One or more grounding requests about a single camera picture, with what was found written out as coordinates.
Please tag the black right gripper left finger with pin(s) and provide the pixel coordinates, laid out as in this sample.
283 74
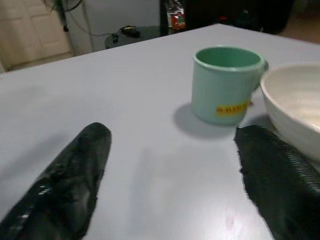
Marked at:
67 185

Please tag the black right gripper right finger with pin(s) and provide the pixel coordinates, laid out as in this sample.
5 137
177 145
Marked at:
280 180

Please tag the white ceramic bowl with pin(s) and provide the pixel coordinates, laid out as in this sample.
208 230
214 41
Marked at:
297 105

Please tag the mint green plastic mug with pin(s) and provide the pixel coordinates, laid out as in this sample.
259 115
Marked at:
222 87

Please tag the cream panelled door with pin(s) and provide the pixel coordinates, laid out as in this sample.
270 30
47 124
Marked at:
30 32

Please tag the round dark side table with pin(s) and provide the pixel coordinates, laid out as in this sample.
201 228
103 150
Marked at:
132 37

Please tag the black and yellow device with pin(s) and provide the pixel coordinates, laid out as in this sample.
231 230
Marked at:
129 30

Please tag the black floor stand pole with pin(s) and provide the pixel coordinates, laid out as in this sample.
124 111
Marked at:
61 15

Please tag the red patterned snack bag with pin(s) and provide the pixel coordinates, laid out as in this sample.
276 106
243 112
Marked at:
177 15

